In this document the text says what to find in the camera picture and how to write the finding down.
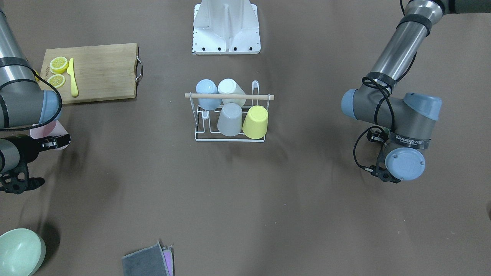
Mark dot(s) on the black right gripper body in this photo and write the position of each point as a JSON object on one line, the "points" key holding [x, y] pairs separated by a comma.
{"points": [[30, 147]]}

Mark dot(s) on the pink plastic cup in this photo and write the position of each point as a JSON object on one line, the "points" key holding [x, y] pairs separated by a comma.
{"points": [[48, 132]]}

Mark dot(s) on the green plastic cup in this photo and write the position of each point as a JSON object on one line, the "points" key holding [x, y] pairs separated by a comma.
{"points": [[379, 133]]}

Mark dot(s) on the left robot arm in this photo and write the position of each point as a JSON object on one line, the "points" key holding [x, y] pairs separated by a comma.
{"points": [[402, 127]]}

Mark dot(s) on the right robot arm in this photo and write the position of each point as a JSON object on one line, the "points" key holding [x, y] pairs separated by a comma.
{"points": [[24, 105]]}

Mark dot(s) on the blue plastic cup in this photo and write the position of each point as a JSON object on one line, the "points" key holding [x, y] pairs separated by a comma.
{"points": [[207, 87]]}

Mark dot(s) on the grey plastic cup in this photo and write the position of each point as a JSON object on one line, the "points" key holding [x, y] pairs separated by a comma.
{"points": [[230, 120]]}

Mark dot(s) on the white plastic cup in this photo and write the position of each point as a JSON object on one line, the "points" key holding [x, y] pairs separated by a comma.
{"points": [[230, 87]]}

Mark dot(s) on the yellow plastic cup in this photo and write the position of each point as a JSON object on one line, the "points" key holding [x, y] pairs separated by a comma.
{"points": [[255, 124]]}

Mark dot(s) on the lemon slice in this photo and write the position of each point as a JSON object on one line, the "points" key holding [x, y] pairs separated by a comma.
{"points": [[57, 80]]}

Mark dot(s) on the yellow plastic knife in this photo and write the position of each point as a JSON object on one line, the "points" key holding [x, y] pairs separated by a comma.
{"points": [[71, 72]]}

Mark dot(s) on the lemon half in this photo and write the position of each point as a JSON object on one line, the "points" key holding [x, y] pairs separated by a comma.
{"points": [[58, 65]]}

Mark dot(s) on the wooden cutting board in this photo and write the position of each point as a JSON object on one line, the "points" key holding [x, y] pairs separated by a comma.
{"points": [[102, 73]]}

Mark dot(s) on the green bowl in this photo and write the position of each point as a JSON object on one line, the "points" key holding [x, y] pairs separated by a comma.
{"points": [[22, 252]]}

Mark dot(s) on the grey cloth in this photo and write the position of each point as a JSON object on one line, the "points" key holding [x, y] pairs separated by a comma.
{"points": [[149, 261]]}

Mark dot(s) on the purple cloth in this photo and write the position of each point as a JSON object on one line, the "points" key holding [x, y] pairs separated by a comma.
{"points": [[168, 258]]}

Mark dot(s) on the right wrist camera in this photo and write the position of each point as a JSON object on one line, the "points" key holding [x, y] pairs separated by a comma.
{"points": [[17, 180]]}

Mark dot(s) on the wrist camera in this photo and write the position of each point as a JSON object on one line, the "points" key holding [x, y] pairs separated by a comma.
{"points": [[378, 170], [17, 180]]}

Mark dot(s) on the white wire cup rack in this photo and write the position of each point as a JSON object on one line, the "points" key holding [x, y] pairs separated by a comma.
{"points": [[205, 128]]}

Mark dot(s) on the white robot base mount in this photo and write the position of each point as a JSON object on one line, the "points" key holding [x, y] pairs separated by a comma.
{"points": [[226, 27]]}

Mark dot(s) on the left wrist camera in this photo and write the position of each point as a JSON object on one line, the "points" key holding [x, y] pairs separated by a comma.
{"points": [[378, 170]]}

